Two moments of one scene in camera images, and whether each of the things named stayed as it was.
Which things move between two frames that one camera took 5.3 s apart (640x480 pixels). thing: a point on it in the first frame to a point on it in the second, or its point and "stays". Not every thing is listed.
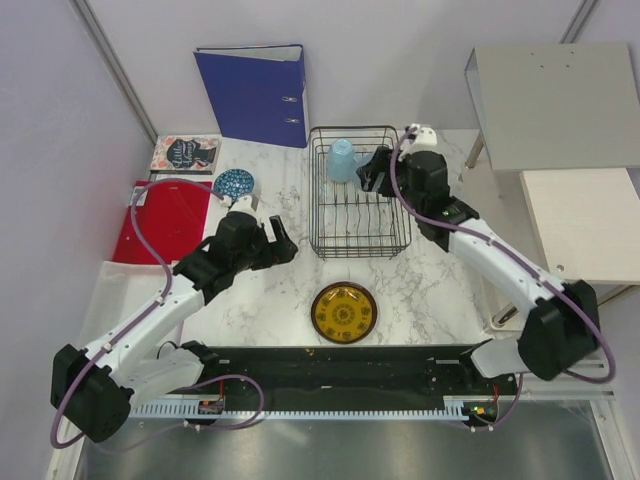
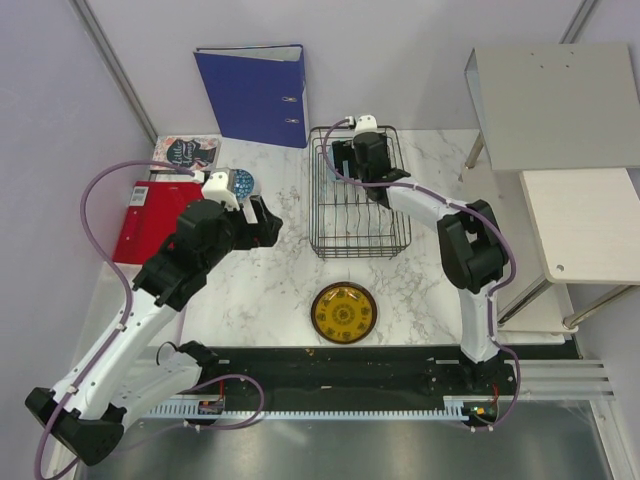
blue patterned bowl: [234, 183] stays
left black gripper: [283, 251] to [266, 228]
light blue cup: [341, 161] stays
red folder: [172, 218] stays
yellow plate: [344, 312] stays
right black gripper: [369, 173] to [344, 151]
